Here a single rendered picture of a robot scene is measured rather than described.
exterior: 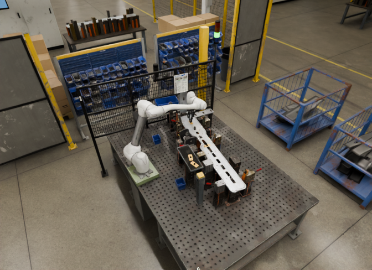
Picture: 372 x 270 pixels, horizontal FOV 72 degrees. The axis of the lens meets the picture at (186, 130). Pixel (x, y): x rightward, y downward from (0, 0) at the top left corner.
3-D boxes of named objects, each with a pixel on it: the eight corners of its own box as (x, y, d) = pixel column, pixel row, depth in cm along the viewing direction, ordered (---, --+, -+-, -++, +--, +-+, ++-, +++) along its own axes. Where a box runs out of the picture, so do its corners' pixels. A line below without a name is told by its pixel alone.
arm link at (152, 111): (164, 107, 276) (156, 102, 284) (151, 112, 265) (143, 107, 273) (164, 117, 283) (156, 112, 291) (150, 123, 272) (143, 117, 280)
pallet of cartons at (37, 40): (61, 88, 606) (45, 45, 539) (24, 97, 577) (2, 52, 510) (54, 68, 687) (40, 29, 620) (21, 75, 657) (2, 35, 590)
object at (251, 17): (226, 93, 585) (237, -4, 457) (222, 90, 594) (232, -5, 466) (259, 81, 627) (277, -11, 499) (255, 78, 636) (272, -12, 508)
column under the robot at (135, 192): (144, 221, 338) (137, 191, 295) (134, 204, 357) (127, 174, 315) (164, 210, 350) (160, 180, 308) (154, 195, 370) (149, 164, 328)
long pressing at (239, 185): (249, 186, 258) (249, 186, 257) (231, 194, 251) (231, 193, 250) (192, 114, 356) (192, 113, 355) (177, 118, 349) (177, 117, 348)
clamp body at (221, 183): (223, 205, 275) (227, 184, 252) (215, 209, 271) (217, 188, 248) (219, 198, 281) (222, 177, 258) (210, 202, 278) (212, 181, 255)
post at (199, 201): (203, 203, 277) (205, 177, 249) (197, 206, 274) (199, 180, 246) (200, 198, 282) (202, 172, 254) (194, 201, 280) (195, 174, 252)
